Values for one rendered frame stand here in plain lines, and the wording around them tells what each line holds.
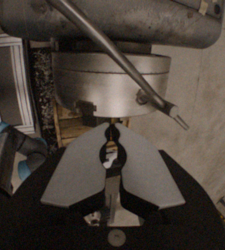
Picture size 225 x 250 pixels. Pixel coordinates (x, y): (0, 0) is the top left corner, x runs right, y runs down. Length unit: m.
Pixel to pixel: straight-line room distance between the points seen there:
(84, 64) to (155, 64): 0.14
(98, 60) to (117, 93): 0.07
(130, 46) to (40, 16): 0.18
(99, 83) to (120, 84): 0.04
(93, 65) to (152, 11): 0.14
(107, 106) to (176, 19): 0.21
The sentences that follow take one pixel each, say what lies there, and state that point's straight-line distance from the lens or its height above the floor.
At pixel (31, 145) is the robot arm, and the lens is 0.60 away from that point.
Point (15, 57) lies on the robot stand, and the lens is 1.30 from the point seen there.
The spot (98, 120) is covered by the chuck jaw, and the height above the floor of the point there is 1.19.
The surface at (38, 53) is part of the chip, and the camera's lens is 0.93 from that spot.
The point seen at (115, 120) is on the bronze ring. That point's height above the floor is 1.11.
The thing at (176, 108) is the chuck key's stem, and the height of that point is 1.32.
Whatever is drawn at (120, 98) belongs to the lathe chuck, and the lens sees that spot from 0.29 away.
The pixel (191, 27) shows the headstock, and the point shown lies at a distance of 0.35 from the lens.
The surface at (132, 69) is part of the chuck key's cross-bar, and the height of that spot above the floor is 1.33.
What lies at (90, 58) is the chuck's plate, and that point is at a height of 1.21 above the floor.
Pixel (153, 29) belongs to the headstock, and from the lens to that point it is 0.30.
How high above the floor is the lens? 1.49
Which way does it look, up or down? 55 degrees down
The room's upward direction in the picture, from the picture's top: 145 degrees clockwise
